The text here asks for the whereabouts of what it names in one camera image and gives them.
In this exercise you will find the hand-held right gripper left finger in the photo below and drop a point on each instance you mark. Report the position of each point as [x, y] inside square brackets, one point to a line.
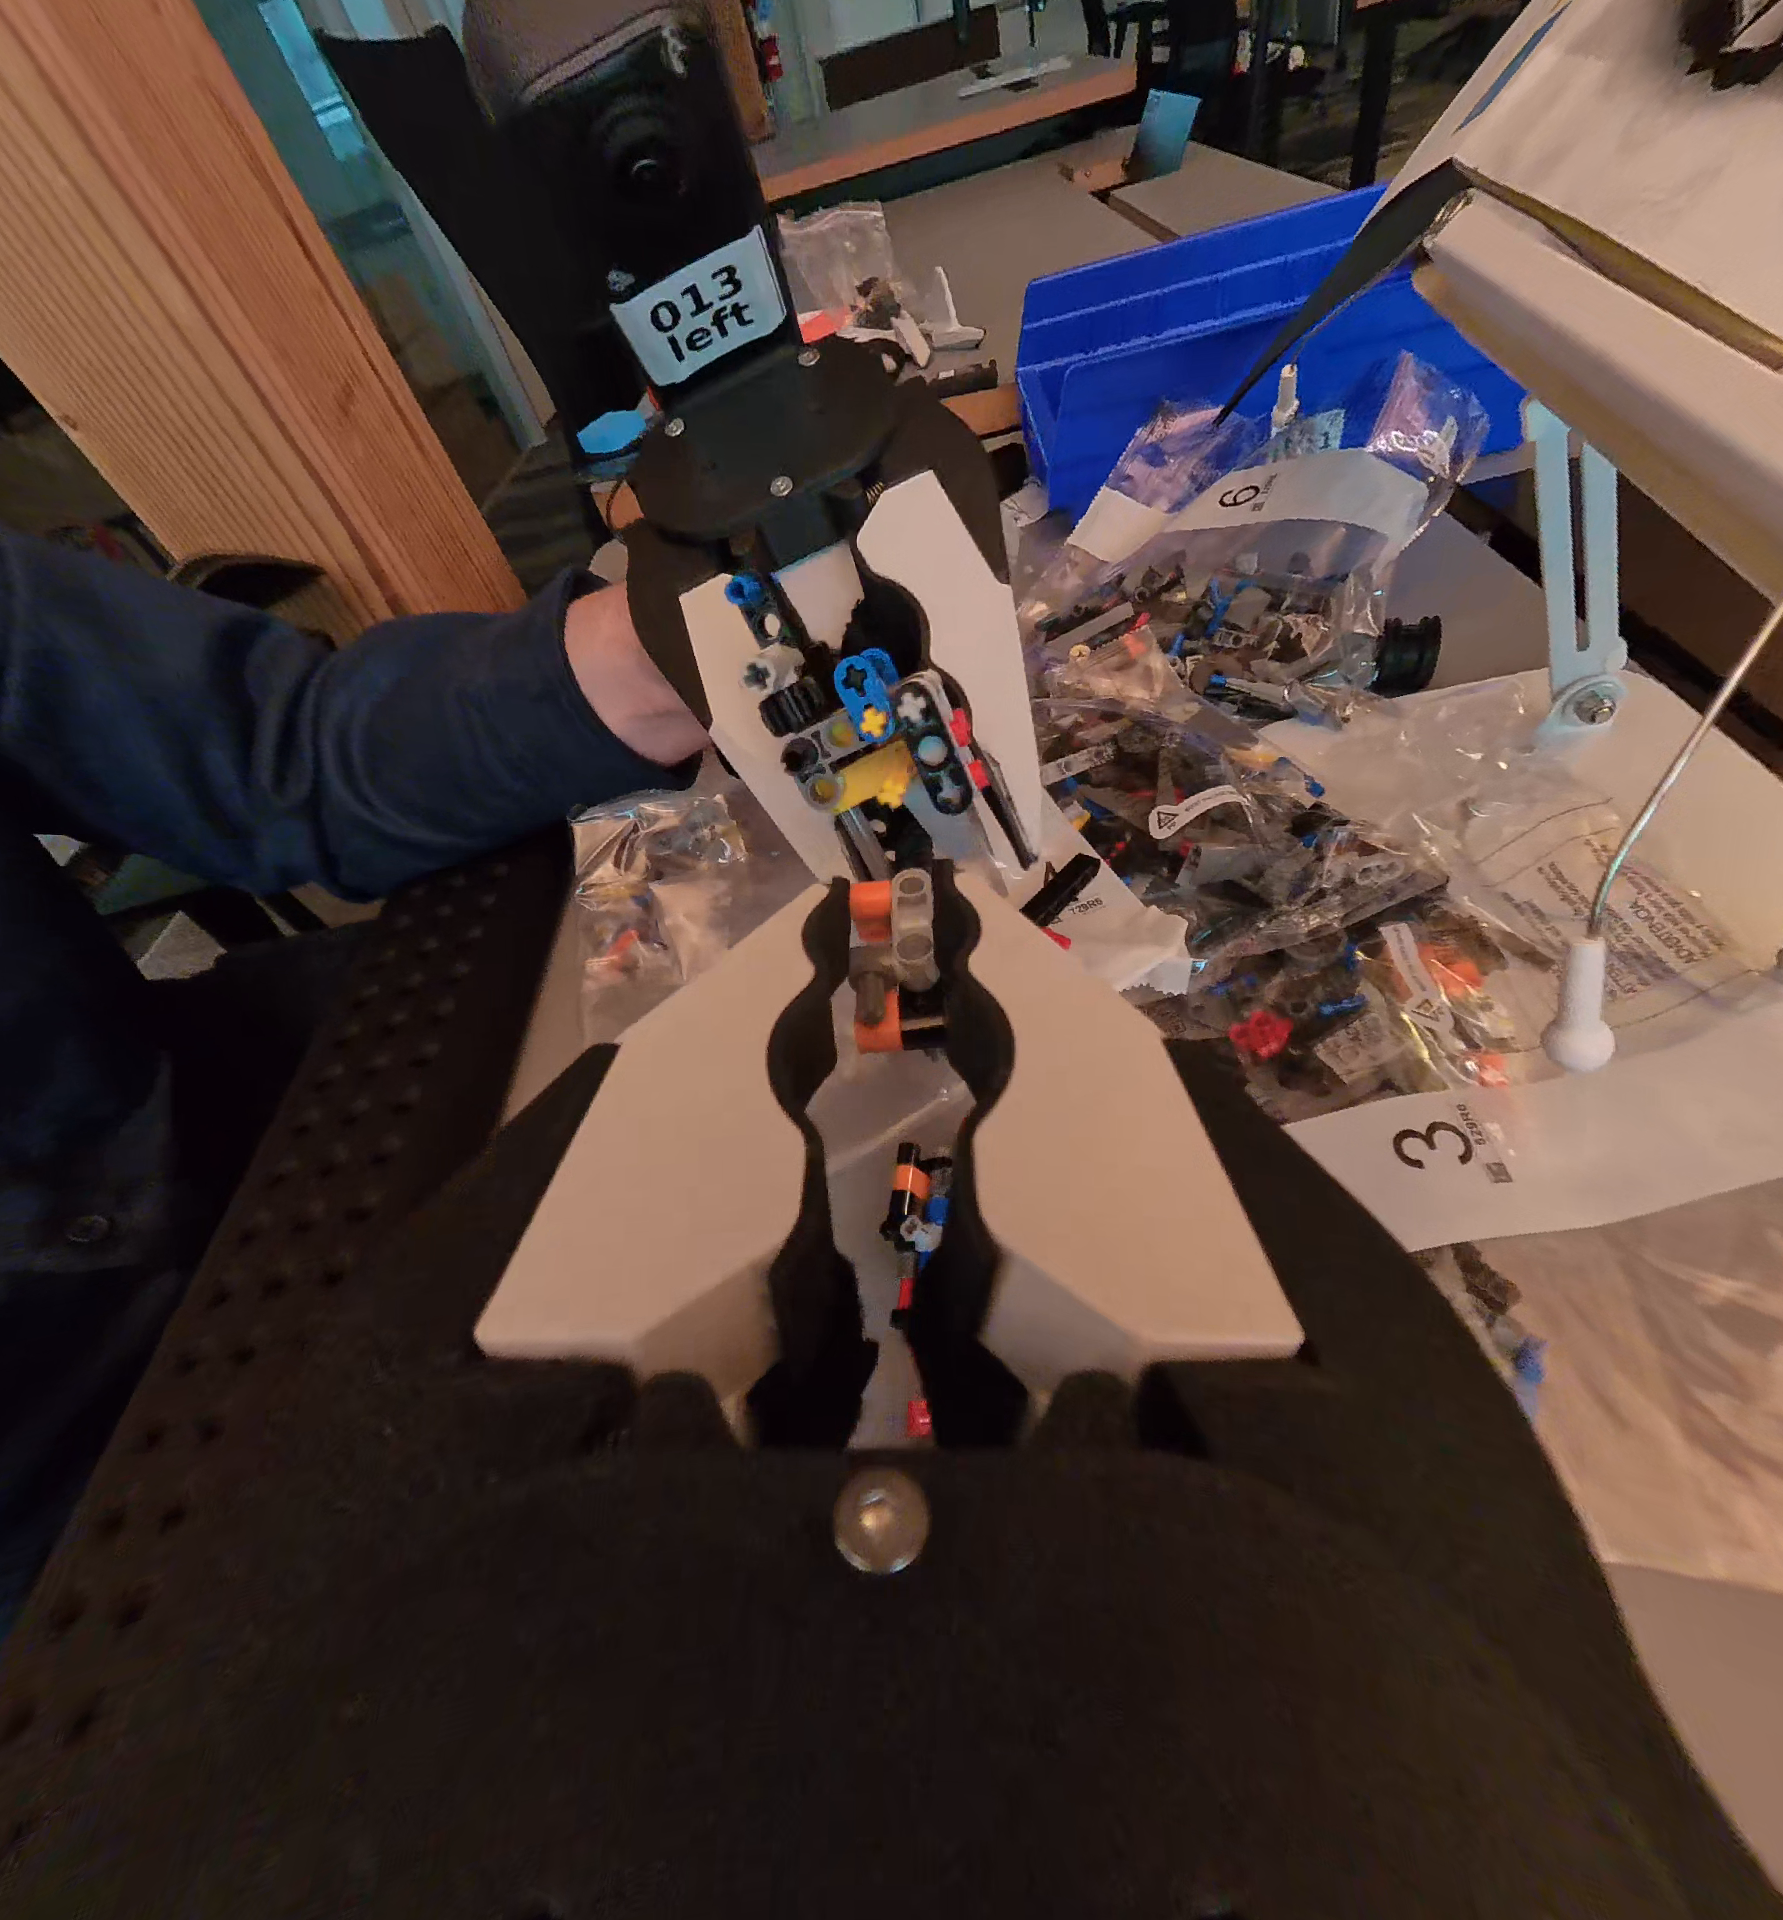
[634, 1201]

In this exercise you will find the wooden side desk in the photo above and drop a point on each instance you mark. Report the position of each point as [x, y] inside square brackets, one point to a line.
[920, 134]

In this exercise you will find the small empty clear bag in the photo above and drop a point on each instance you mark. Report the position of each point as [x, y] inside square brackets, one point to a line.
[830, 256]

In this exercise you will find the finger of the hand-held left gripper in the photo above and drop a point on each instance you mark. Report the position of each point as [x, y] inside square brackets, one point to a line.
[728, 706]
[965, 587]

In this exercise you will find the orange grey lego connector assembly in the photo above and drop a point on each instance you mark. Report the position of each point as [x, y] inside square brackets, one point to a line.
[898, 959]

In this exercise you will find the large white-label lego parts bag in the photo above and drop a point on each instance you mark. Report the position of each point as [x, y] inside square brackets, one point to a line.
[1252, 871]
[1610, 1139]

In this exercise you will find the black perforated board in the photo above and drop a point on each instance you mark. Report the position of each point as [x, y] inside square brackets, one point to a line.
[304, 1277]

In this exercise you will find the partly built black lego assembly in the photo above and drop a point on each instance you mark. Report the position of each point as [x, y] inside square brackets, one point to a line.
[874, 752]

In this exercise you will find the wooden post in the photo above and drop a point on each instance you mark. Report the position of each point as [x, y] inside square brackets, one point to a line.
[186, 299]

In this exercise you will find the black ribbon bookmark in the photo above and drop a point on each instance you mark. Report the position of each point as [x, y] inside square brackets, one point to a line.
[1356, 272]

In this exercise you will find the black lego tyre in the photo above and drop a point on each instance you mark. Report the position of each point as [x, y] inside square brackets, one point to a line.
[1406, 654]

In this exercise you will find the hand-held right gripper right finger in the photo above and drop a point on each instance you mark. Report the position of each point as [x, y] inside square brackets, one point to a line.
[1128, 1201]

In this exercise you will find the blue plastic bin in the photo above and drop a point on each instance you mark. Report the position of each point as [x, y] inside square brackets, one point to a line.
[1204, 347]

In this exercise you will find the lego instruction booklet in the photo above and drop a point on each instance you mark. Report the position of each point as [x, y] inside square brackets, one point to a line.
[1655, 134]

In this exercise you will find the clear bag of grey parts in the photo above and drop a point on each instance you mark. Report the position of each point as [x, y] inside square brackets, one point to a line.
[1252, 573]

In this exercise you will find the light blue flat packet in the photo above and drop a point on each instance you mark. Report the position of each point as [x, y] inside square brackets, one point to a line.
[607, 432]

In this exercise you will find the person's left hand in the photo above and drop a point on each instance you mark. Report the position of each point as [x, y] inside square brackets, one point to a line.
[629, 676]

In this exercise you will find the small black orange lego assembly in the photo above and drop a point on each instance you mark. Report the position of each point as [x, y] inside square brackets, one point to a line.
[920, 1201]

